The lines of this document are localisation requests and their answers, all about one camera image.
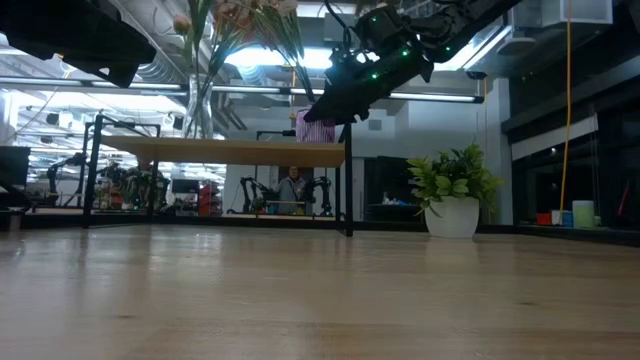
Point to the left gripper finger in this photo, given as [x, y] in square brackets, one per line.
[110, 45]

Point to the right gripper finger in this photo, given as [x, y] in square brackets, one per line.
[355, 97]

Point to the purple ribbed glass vase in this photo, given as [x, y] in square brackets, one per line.
[315, 132]

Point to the tall clear glass vase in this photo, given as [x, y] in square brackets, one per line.
[197, 117]

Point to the pink blossom flower spray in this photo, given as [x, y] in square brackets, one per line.
[232, 9]

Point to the black background robot arm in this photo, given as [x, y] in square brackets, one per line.
[250, 192]
[322, 192]

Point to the wooden shelf with black legs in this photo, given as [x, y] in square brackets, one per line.
[225, 152]

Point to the long LED light bar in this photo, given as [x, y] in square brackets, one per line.
[250, 89]

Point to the person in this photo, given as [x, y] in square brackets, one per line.
[292, 192]

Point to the black monitor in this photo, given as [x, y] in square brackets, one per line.
[14, 165]
[185, 186]

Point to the green plant in white pot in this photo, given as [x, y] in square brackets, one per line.
[452, 215]

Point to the white ceiling box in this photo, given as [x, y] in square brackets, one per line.
[560, 12]

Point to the red tool cart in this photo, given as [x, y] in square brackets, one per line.
[210, 200]

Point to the red bowl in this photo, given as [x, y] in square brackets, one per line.
[543, 219]

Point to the white cup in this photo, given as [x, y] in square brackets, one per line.
[556, 217]

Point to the blue cup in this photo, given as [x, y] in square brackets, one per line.
[567, 218]

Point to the pale green cup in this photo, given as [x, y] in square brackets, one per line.
[583, 214]

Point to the black surveillance camera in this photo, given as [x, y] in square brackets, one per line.
[476, 75]

